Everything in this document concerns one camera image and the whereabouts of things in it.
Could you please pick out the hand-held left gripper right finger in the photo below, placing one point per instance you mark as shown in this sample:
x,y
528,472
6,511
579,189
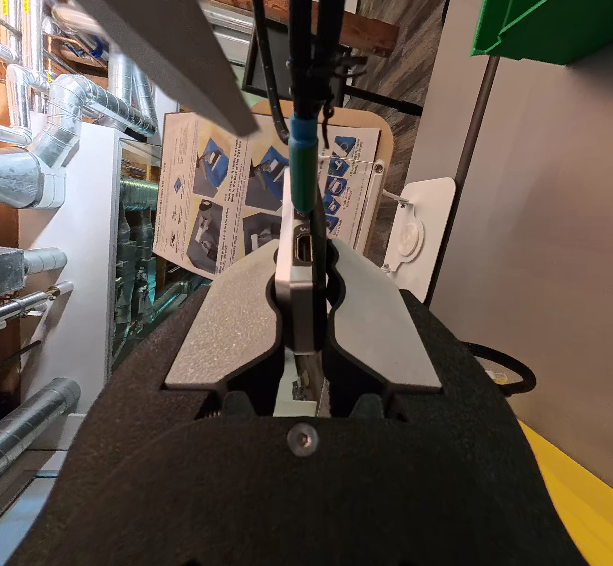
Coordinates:
x,y
383,336

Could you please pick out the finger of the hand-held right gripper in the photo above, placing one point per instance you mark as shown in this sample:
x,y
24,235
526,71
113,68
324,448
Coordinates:
x,y
153,29

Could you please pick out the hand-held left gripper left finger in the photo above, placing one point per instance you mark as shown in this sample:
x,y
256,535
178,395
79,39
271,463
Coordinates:
x,y
225,336

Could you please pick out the silver port hub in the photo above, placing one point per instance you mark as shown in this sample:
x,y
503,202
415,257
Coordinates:
x,y
303,288

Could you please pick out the yellow plastic bin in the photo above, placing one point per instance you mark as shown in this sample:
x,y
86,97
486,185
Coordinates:
x,y
575,489

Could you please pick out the green plastic bin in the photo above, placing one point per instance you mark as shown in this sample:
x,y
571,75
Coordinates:
x,y
546,1

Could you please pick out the white stand base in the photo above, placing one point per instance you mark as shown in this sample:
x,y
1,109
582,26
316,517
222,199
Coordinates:
x,y
417,235

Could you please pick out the printed instruction sheet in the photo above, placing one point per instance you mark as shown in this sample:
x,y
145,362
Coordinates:
x,y
220,202

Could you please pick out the instruction sheet on stand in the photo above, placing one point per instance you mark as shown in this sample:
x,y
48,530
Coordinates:
x,y
383,140

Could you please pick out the silver ventilation duct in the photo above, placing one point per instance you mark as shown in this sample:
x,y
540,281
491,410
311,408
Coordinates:
x,y
38,422
57,144

